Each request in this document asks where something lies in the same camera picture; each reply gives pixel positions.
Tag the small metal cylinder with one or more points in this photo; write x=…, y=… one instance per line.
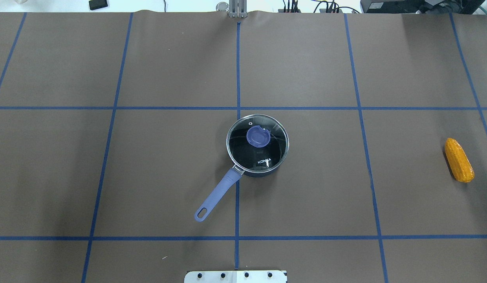
x=222, y=6

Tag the black orange usb hub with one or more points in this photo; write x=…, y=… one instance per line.
x=322, y=6

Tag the dark blue saucepan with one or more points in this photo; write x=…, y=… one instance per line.
x=230, y=178

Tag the aluminium frame post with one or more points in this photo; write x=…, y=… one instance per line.
x=238, y=9

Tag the glass pot lid blue knob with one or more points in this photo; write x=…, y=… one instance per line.
x=257, y=145

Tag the yellow toy corn cob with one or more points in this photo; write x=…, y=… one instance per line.
x=458, y=162

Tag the white pedestal column with base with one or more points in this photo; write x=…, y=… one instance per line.
x=237, y=276

